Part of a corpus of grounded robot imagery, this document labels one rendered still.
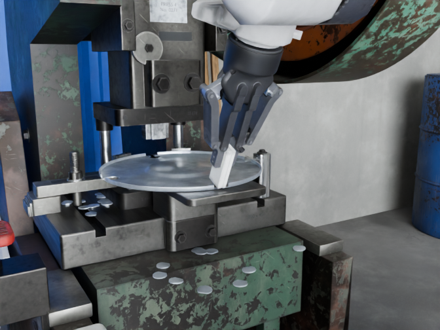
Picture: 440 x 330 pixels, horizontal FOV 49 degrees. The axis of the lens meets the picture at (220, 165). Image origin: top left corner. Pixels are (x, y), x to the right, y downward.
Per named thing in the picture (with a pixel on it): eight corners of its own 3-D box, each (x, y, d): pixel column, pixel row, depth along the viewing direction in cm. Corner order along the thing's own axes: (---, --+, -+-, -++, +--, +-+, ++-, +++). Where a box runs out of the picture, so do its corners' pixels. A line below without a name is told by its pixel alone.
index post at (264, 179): (271, 196, 97) (272, 150, 95) (258, 199, 96) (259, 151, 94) (263, 193, 100) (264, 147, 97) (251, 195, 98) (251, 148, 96)
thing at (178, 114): (215, 131, 95) (215, 104, 94) (117, 141, 86) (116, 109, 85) (181, 122, 109) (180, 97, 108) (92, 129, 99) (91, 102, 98)
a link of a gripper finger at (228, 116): (250, 86, 65) (241, 86, 64) (229, 154, 70) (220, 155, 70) (236, 72, 67) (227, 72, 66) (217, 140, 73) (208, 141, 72)
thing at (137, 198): (215, 195, 98) (215, 180, 98) (120, 210, 89) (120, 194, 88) (181, 178, 112) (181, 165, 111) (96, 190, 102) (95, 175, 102)
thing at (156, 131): (170, 138, 96) (169, 119, 95) (147, 140, 94) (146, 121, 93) (164, 135, 99) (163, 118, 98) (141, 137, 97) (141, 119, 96)
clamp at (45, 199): (120, 203, 93) (118, 150, 91) (28, 217, 85) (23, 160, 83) (110, 195, 98) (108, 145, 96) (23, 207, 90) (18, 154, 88)
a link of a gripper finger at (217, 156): (228, 139, 70) (210, 141, 69) (220, 167, 73) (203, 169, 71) (223, 133, 71) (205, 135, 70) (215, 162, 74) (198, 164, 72)
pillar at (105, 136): (114, 177, 100) (110, 110, 97) (103, 179, 99) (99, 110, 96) (110, 175, 102) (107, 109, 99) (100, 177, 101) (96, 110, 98)
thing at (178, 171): (294, 177, 82) (294, 173, 82) (132, 202, 68) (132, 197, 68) (212, 149, 107) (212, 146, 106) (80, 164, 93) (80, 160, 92)
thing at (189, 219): (267, 263, 79) (269, 184, 76) (190, 283, 72) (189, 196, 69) (197, 219, 100) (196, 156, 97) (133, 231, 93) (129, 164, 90)
